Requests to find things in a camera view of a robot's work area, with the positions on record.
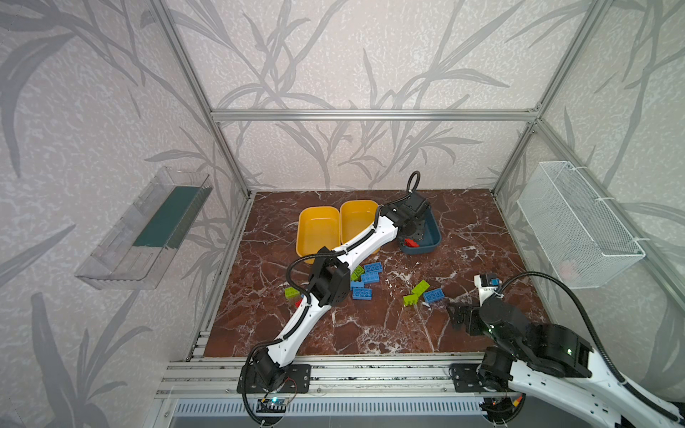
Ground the aluminium front rail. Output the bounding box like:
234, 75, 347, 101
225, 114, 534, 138
155, 352, 500, 399

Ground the clear plastic wall shelf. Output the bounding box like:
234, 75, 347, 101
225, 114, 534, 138
75, 167, 213, 291

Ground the right wiring bundle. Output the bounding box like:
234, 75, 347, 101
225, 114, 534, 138
480, 392, 528, 424

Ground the blue lego top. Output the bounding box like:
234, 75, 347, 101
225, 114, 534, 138
363, 262, 384, 273

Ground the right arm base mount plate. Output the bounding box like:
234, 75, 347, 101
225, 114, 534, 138
448, 363, 506, 393

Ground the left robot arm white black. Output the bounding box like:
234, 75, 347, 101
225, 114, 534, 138
239, 190, 430, 393

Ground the yellow plastic bin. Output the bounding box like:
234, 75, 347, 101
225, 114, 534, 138
340, 200, 378, 244
296, 206, 341, 257

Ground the left circuit board with wires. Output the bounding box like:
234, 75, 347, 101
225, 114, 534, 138
256, 377, 298, 414

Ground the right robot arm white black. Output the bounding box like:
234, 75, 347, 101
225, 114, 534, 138
447, 297, 684, 427

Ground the dark teal plastic bin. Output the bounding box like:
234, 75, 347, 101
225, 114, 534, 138
397, 208, 442, 255

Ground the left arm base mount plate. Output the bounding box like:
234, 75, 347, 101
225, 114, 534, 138
237, 364, 311, 394

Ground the white wire mesh basket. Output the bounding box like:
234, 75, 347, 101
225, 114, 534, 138
517, 160, 646, 290

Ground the green lego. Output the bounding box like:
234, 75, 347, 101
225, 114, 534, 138
402, 294, 419, 307
284, 287, 301, 300
351, 266, 365, 282
412, 280, 431, 297

